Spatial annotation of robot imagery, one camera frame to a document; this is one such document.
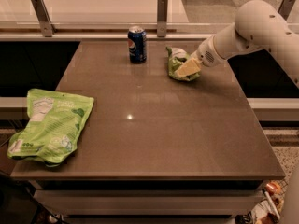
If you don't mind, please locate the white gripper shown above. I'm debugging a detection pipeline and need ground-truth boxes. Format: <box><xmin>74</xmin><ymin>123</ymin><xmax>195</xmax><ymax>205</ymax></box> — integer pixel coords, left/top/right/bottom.
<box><xmin>175</xmin><ymin>36</ymin><xmax>224</xmax><ymax>78</ymax></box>

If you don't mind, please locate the green jalapeno chip bag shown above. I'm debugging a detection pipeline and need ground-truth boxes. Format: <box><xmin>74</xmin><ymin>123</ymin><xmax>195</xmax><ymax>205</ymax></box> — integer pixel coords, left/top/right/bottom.
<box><xmin>166</xmin><ymin>47</ymin><xmax>201</xmax><ymax>82</ymax></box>

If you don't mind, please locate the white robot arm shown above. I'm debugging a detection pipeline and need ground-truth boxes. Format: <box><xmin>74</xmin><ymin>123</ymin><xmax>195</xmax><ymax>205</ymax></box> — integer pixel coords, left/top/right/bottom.
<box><xmin>174</xmin><ymin>0</ymin><xmax>299</xmax><ymax>87</ymax></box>

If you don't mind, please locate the large green rice chip bag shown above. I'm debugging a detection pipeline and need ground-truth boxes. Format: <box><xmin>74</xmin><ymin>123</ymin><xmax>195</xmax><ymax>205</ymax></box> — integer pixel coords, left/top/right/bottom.
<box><xmin>7</xmin><ymin>89</ymin><xmax>94</xmax><ymax>167</ymax></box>

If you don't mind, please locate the blue Pepsi can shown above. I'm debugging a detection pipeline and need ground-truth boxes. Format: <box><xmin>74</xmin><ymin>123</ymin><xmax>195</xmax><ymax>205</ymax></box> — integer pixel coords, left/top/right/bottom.
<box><xmin>127</xmin><ymin>26</ymin><xmax>147</xmax><ymax>63</ymax></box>

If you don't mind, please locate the middle metal railing bracket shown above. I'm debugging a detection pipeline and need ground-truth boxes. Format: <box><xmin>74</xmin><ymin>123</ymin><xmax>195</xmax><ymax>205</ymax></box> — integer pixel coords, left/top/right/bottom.
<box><xmin>157</xmin><ymin>0</ymin><xmax>168</xmax><ymax>37</ymax></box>

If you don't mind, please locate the left metal railing bracket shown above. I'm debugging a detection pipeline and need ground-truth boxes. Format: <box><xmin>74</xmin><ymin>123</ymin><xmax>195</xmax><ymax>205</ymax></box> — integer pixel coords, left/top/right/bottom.
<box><xmin>31</xmin><ymin>0</ymin><xmax>54</xmax><ymax>37</ymax></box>

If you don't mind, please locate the wire basket with snacks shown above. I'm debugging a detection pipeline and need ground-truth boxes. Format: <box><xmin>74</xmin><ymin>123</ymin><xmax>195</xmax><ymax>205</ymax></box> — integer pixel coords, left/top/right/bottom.
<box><xmin>249</xmin><ymin>181</ymin><xmax>284</xmax><ymax>224</ymax></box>

